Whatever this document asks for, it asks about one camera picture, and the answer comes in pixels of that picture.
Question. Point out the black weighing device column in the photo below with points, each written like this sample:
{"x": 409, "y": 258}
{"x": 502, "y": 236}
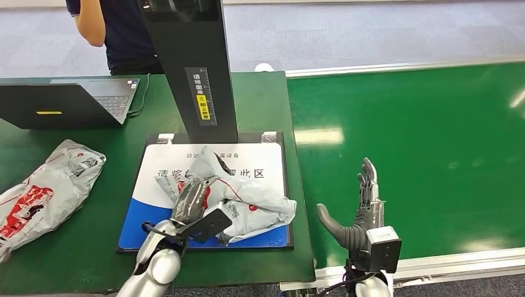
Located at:
{"x": 188, "y": 41}

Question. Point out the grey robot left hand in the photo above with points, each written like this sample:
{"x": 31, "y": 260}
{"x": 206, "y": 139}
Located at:
{"x": 190, "y": 201}

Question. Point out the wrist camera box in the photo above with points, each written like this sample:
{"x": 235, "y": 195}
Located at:
{"x": 383, "y": 250}
{"x": 209, "y": 223}

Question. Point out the black ruler label sticker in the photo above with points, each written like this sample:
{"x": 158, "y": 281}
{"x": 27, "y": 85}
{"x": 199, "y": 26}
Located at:
{"x": 202, "y": 96}

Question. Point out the grey poly mailer package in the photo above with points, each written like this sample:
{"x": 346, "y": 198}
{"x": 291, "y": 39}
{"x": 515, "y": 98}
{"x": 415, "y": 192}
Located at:
{"x": 258, "y": 201}
{"x": 49, "y": 188}

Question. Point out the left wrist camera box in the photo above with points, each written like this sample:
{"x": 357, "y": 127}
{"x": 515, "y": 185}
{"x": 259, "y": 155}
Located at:
{"x": 209, "y": 223}

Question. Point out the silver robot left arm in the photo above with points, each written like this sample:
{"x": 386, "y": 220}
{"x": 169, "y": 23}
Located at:
{"x": 162, "y": 266}

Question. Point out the person's right forearm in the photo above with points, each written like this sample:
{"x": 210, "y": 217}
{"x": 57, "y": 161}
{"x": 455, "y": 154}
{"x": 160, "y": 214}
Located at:
{"x": 92, "y": 28}

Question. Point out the weighing platform with printed sign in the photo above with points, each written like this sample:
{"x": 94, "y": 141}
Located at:
{"x": 164, "y": 155}

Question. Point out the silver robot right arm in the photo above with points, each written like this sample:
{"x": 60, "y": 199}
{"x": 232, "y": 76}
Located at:
{"x": 371, "y": 287}

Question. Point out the white rounded object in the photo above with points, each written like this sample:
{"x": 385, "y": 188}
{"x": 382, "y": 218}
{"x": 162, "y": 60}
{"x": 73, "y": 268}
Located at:
{"x": 264, "y": 67}

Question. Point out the silver tape piece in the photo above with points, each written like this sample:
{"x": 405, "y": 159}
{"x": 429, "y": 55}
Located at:
{"x": 269, "y": 137}
{"x": 165, "y": 138}

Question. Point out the green conveyor belt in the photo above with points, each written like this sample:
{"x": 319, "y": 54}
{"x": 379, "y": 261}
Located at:
{"x": 410, "y": 106}

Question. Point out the dark grey laptop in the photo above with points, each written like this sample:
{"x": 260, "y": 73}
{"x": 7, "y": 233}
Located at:
{"x": 53, "y": 104}

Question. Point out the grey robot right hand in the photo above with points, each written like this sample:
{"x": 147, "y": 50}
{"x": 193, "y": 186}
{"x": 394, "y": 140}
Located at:
{"x": 367, "y": 217}

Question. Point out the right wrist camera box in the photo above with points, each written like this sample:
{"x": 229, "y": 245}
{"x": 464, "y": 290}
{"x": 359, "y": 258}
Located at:
{"x": 383, "y": 250}

